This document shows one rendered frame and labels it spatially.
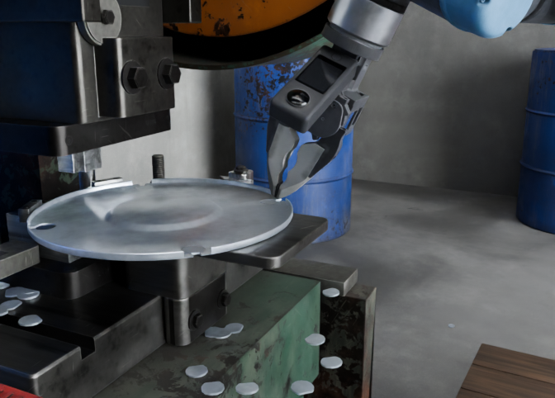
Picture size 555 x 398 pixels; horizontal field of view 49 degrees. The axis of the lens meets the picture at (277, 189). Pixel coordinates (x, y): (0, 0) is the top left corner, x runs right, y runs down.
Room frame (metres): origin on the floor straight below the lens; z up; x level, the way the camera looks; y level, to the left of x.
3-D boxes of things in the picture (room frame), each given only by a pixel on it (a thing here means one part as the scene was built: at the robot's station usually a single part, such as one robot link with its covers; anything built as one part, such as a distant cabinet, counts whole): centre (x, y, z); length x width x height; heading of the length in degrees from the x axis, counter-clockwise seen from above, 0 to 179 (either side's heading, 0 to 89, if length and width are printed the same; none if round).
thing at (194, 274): (0.65, 0.08, 0.72); 0.25 x 0.14 x 0.14; 64
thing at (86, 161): (0.72, 0.23, 0.84); 0.05 x 0.03 x 0.04; 154
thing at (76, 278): (0.72, 0.25, 0.72); 0.20 x 0.16 x 0.03; 154
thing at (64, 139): (0.72, 0.25, 0.86); 0.20 x 0.16 x 0.05; 154
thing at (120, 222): (0.67, 0.13, 0.78); 0.29 x 0.29 x 0.01
